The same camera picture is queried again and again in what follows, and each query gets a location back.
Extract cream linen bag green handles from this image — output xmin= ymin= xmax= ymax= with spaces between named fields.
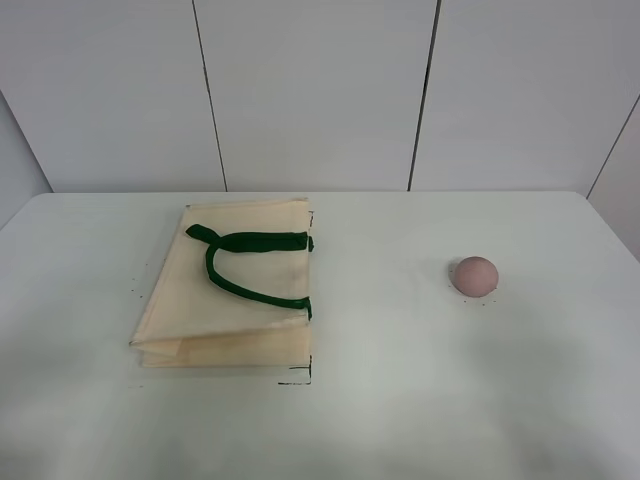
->
xmin=129 ymin=198 xmax=313 ymax=368

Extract pink peach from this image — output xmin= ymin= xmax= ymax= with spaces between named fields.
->
xmin=453 ymin=256 xmax=499 ymax=298

